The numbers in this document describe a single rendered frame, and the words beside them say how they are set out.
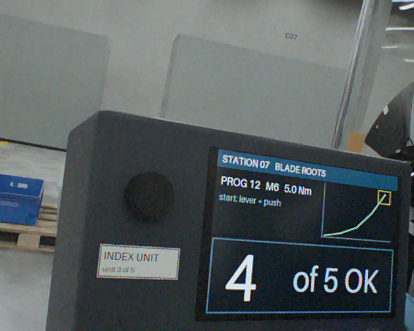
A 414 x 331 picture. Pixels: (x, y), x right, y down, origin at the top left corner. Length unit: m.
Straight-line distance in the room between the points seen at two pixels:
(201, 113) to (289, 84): 1.25
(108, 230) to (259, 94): 6.23
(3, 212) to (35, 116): 4.51
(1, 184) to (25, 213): 0.63
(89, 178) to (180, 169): 0.06
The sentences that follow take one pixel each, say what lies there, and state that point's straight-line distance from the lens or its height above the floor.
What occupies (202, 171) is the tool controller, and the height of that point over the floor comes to 1.23.
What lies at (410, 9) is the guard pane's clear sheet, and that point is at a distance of 2.38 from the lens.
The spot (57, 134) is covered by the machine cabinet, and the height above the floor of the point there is 0.27.
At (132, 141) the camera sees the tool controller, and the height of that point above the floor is 1.24.
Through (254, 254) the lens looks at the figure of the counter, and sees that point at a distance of 0.32.
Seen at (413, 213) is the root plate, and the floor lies 1.12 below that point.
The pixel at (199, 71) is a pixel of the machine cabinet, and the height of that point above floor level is 1.62.
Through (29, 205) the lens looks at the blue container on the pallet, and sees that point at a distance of 3.60.
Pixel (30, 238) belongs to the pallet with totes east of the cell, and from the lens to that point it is 3.56.
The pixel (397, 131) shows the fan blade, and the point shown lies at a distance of 1.32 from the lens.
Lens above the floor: 1.27
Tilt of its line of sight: 8 degrees down
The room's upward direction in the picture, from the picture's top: 11 degrees clockwise
